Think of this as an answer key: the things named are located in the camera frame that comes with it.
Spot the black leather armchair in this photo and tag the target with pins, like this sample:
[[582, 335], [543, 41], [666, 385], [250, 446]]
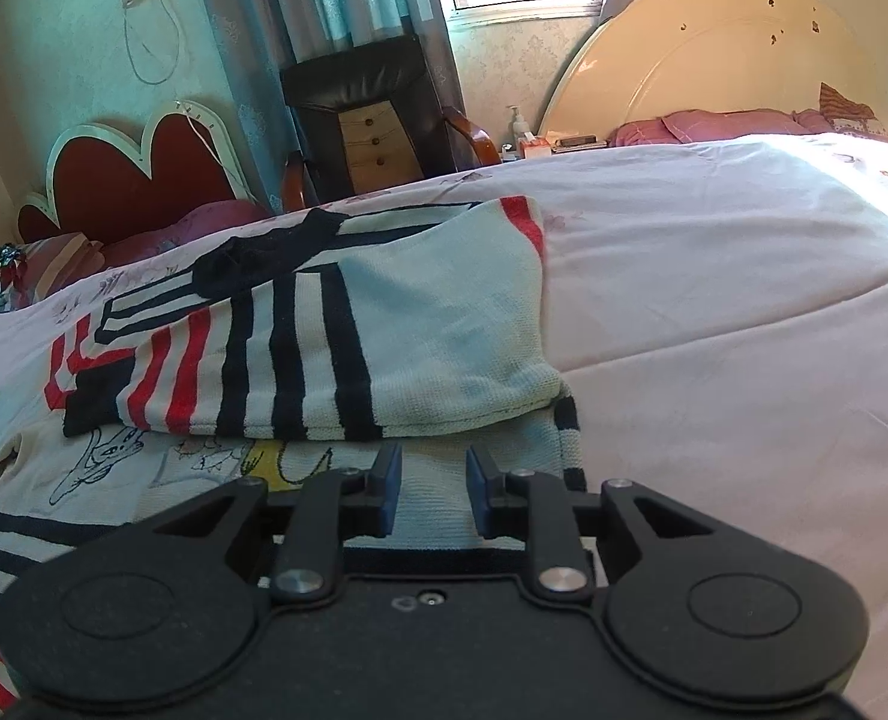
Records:
[[354, 75]]

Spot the brown patterned pillow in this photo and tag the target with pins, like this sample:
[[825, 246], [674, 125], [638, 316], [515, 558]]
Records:
[[853, 111]]

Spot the pink pillow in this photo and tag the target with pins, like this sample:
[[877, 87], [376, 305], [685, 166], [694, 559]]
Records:
[[736, 122], [643, 133]]

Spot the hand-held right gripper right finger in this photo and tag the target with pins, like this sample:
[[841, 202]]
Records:
[[477, 491]]

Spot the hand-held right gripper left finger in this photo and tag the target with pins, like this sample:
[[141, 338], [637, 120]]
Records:
[[392, 489]]

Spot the floral bed quilt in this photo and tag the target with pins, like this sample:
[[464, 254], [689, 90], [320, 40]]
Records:
[[714, 330]]

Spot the dark cloth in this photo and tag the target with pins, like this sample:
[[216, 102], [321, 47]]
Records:
[[264, 256]]

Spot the decorative ribbon bow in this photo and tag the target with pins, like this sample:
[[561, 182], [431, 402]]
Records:
[[7, 259]]

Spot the striped pillow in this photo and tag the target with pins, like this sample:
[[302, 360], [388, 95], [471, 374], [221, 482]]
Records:
[[46, 266]]

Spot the orange tissue box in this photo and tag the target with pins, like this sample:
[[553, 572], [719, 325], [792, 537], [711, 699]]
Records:
[[534, 147]]

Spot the wooden drawer cabinet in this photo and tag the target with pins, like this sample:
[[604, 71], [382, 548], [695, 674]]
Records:
[[376, 146]]

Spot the red heart-shaped headboard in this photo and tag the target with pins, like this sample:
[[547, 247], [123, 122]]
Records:
[[129, 180]]

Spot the round cream headboard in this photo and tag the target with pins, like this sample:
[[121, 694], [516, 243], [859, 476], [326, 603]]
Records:
[[721, 52]]

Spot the white pump bottle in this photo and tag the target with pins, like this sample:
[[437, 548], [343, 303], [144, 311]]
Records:
[[518, 127]]

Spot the striped knit sweater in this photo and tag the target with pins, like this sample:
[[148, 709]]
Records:
[[429, 315]]

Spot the purple pillow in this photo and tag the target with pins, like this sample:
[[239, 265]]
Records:
[[189, 229]]

